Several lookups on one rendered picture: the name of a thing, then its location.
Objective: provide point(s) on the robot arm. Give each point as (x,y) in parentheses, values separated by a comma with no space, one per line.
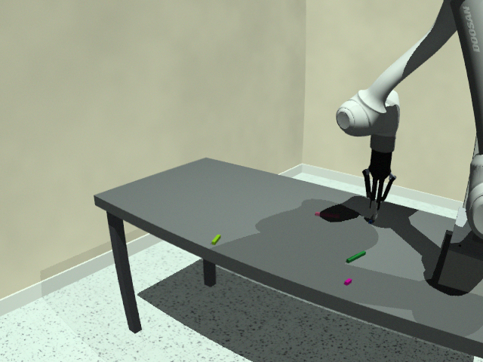
(363,115)

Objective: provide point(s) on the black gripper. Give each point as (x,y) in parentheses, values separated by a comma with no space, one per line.
(380,170)

